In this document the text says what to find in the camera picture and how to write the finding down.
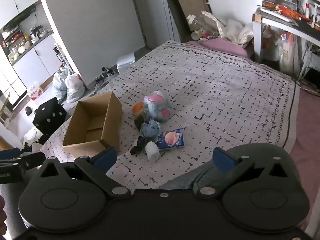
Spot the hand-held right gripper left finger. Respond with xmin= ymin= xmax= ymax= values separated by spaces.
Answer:
xmin=37 ymin=147 xmax=132 ymax=199

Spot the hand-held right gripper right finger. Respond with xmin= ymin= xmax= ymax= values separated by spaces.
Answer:
xmin=194 ymin=147 xmax=299 ymax=198

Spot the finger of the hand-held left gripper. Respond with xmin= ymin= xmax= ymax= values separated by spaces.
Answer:
xmin=0 ymin=152 xmax=47 ymax=174
xmin=0 ymin=148 xmax=21 ymax=160

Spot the brown cardboard box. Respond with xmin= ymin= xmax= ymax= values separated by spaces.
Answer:
xmin=62 ymin=91 xmax=123 ymax=156

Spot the grey and pink plush toy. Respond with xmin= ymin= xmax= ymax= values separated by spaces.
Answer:
xmin=143 ymin=90 xmax=171 ymax=123

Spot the black soft toy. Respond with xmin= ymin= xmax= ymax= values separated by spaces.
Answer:
xmin=129 ymin=135 xmax=148 ymax=156

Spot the dark grey soft pouch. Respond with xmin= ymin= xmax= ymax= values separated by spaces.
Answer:
xmin=133 ymin=115 xmax=149 ymax=131

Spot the person's left hand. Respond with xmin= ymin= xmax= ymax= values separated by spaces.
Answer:
xmin=0 ymin=194 xmax=7 ymax=230

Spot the white cup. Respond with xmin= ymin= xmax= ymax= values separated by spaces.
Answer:
xmin=145 ymin=141 xmax=160 ymax=162

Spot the black dice pouf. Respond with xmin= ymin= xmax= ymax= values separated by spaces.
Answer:
xmin=32 ymin=97 xmax=68 ymax=135

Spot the light blue plush toy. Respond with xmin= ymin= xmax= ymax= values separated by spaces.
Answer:
xmin=139 ymin=119 xmax=161 ymax=141

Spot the blue tissue packet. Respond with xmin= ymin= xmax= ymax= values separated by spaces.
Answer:
xmin=157 ymin=128 xmax=186 ymax=152

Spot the orange round plush toy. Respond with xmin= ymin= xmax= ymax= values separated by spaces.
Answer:
xmin=131 ymin=101 xmax=146 ymax=117

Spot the red and white plastic bag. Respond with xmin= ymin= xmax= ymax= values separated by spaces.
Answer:
xmin=27 ymin=81 xmax=43 ymax=101

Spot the black tripod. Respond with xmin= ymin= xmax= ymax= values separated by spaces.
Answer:
xmin=94 ymin=66 xmax=116 ymax=89

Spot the grey plastic bag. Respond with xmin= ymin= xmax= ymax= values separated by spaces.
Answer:
xmin=52 ymin=68 xmax=69 ymax=103

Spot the white kitchen cabinet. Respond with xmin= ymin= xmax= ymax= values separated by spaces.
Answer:
xmin=0 ymin=0 xmax=64 ymax=112

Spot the white translucent storage bin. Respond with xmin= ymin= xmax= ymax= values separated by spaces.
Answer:
xmin=116 ymin=53 xmax=137 ymax=75

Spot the row of kitchenware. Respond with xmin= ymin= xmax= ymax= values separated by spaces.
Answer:
xmin=1 ymin=25 xmax=54 ymax=64

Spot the white desk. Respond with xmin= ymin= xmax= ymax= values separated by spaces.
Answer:
xmin=252 ymin=5 xmax=320 ymax=64

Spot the printed plastic bag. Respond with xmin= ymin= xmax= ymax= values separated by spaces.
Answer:
xmin=275 ymin=29 xmax=301 ymax=73

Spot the paper cup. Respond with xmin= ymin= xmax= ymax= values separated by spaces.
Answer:
xmin=191 ymin=29 xmax=204 ymax=41

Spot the pile of white plastic bags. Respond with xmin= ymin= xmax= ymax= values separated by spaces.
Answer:
xmin=200 ymin=10 xmax=255 ymax=47

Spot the black range hood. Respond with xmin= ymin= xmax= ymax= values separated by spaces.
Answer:
xmin=2 ymin=4 xmax=38 ymax=29

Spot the clear plastic jar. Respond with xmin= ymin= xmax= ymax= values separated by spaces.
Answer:
xmin=187 ymin=14 xmax=208 ymax=32

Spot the brown leaning board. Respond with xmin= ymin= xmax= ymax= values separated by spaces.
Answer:
xmin=162 ymin=0 xmax=213 ymax=43

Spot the red patterned box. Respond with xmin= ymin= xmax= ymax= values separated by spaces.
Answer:
xmin=262 ymin=1 xmax=313 ymax=22

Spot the gold frame glass table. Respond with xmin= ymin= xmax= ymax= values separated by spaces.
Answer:
xmin=0 ymin=92 xmax=16 ymax=126

